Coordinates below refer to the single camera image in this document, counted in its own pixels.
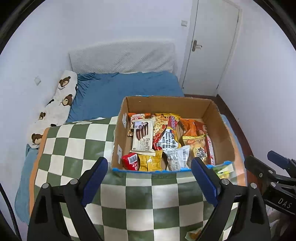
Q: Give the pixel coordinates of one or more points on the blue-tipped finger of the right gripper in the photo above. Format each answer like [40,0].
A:
[281,161]

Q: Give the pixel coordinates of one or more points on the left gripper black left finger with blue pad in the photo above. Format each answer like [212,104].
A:
[47,222]

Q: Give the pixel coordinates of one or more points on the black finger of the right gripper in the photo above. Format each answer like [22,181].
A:
[266,174]

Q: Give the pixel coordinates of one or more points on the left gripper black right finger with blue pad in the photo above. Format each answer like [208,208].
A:
[250,222]

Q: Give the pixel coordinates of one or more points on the colourful candy ball bag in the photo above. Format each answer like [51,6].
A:
[224,170]

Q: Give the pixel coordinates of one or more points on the red white biscuit packet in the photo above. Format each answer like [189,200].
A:
[210,150]

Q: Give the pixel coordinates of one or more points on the orange jelly cup packet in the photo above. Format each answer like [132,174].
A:
[193,235]

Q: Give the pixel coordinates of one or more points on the white grey snack packet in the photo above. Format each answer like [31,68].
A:
[178,158]

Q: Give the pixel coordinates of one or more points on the orange snack packet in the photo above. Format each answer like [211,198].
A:
[194,135]

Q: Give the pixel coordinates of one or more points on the yellow Sedaap noodle packet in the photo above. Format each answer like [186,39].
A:
[165,132]

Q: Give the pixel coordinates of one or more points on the yellow snack packet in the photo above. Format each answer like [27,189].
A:
[150,163]

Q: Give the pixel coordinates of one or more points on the small red snack packet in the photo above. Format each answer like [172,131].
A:
[130,162]

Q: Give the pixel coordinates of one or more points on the beige chocolate wafer packet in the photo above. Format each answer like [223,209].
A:
[143,137]

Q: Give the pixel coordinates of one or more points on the green white checkered mat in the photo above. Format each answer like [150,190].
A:
[127,206]

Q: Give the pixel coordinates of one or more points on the cardboard milk carton box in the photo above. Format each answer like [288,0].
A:
[203,110]

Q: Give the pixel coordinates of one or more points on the bear print pillow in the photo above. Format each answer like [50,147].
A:
[57,110]

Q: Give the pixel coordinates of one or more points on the blue bed sheet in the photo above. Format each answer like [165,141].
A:
[97,95]

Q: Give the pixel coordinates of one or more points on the white door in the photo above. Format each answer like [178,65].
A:
[214,26]

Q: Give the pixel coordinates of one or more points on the white padded headboard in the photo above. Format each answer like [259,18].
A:
[125,57]

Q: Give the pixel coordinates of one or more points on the metal door handle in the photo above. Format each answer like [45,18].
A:
[196,46]

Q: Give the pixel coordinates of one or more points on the white wall socket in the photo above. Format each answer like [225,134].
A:
[37,80]

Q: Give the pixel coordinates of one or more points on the white wall switch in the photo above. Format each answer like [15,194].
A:
[184,23]

